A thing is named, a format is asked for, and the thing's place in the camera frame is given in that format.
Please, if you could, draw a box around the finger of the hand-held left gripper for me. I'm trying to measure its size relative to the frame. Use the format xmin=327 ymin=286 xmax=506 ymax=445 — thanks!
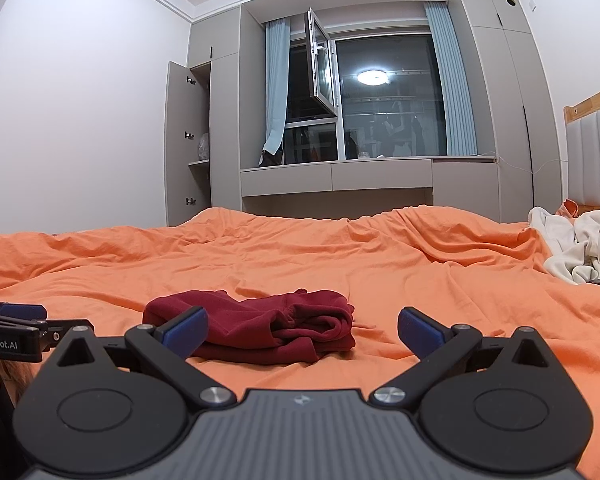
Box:
xmin=0 ymin=299 xmax=49 ymax=323
xmin=40 ymin=318 xmax=96 ymax=345

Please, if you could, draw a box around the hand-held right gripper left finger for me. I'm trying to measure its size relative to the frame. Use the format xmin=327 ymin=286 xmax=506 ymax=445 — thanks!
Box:
xmin=55 ymin=306 xmax=236 ymax=409

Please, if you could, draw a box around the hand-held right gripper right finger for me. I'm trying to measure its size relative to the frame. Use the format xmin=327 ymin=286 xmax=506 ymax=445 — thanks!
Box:
xmin=370 ymin=306 xmax=555 ymax=409

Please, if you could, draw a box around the dark red long-sleeve shirt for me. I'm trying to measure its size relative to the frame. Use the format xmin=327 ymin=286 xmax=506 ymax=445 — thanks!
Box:
xmin=142 ymin=288 xmax=357 ymax=366

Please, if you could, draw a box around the orange bed blanket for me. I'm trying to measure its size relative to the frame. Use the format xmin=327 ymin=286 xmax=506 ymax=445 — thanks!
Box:
xmin=0 ymin=205 xmax=600 ymax=480

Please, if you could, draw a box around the open grey wardrobe door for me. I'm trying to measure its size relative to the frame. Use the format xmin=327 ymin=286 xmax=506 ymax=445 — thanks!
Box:
xmin=166 ymin=61 xmax=195 ymax=228

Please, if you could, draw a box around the cream crumpled garment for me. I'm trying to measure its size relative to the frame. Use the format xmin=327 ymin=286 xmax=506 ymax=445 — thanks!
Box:
xmin=527 ymin=206 xmax=600 ymax=286

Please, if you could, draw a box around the large window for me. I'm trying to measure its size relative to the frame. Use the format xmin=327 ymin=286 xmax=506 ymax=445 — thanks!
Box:
xmin=265 ymin=15 xmax=449 ymax=167

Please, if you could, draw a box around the grey built-in wardrobe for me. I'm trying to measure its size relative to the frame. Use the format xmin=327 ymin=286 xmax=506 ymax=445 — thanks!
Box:
xmin=166 ymin=0 xmax=564 ymax=229

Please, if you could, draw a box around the grey padded headboard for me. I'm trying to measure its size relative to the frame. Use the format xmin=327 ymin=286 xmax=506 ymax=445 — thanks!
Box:
xmin=562 ymin=80 xmax=600 ymax=217

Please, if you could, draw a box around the long light blue curtain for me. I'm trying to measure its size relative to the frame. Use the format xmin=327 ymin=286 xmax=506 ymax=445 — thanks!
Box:
xmin=423 ymin=1 xmax=480 ymax=157

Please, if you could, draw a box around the short light blue curtain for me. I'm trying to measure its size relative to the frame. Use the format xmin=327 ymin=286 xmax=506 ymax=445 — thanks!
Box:
xmin=263 ymin=16 xmax=292 ymax=154

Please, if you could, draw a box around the open window sash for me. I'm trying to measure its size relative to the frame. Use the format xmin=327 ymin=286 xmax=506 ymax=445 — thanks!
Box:
xmin=303 ymin=7 xmax=342 ymax=122

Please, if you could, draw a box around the thin white cable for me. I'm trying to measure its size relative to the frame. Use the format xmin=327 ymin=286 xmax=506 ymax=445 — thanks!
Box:
xmin=477 ymin=152 xmax=564 ymax=177

